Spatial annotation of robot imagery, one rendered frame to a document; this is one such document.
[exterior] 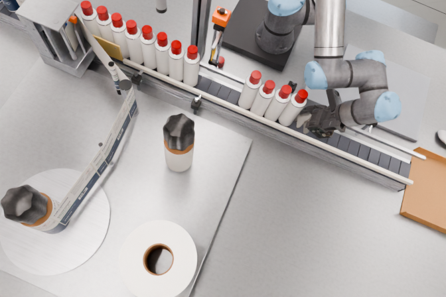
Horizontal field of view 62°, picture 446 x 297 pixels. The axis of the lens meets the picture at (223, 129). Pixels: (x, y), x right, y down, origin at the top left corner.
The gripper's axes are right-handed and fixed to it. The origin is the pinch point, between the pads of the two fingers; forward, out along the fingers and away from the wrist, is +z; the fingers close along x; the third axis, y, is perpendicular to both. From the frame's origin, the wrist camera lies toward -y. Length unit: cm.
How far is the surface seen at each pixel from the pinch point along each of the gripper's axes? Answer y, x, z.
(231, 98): 0.0, -18.0, 16.7
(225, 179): 28.3, -10.2, 12.3
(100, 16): 2, -68, 24
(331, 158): 5.9, 17.1, -2.7
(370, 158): 0.7, 27.8, -9.6
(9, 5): 3, -94, 56
